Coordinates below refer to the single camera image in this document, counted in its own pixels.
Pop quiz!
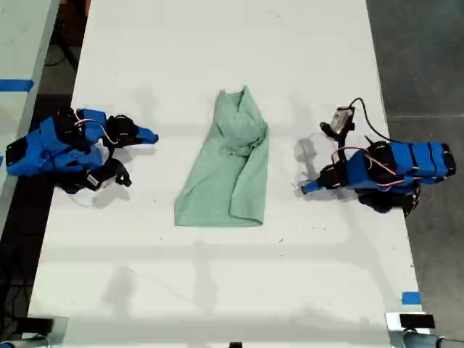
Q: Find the red and white wire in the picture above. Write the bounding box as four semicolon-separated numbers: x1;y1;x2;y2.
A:
331;146;422;192
74;116;120;146

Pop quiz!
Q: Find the white mounting plate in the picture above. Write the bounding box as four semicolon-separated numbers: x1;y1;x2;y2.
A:
385;312;436;335

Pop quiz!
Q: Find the long blue tape strip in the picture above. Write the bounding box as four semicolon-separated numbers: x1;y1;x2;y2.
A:
0;79;35;92

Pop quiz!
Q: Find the black camera box silver face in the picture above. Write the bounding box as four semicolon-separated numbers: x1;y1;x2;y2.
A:
331;106;355;136

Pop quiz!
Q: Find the small black box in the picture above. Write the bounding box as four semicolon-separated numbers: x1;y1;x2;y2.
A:
399;314;436;329
16;318;56;333

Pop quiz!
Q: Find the black floor cable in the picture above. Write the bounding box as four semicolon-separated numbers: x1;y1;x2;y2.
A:
43;34;80;70

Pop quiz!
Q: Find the black camera box white label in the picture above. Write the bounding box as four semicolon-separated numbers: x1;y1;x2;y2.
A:
72;167;110;193

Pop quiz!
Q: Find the pale green T-shirt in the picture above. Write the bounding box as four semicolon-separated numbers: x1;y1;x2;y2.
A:
173;86;271;228

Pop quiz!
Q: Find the black camera cable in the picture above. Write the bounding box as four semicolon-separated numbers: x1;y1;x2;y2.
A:
349;96;392;141

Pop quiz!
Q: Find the short black camera stalk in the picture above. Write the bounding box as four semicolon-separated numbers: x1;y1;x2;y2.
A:
319;122;356;146
105;158;133;188

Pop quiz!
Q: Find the thin white cable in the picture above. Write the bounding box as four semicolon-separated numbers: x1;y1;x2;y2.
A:
67;191;97;209

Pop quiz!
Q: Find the grey mounting plate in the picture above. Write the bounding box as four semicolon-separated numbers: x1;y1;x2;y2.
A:
20;315;70;344

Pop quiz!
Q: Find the grey metal pipe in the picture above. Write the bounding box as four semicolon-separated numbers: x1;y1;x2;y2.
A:
401;331;464;348

